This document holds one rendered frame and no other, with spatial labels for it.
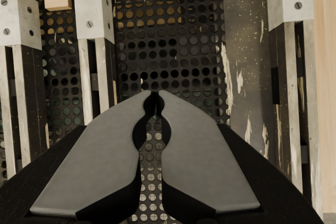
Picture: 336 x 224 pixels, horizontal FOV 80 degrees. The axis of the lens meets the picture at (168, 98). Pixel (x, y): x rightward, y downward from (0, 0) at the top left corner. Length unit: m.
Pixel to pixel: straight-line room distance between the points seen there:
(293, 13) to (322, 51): 0.13
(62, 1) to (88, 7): 0.11
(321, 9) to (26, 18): 0.68
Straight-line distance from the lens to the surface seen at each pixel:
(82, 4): 0.52
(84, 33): 0.50
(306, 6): 0.53
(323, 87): 0.59
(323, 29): 0.61
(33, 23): 0.62
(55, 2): 0.62
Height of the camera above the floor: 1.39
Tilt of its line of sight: 34 degrees down
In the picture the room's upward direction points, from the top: 179 degrees clockwise
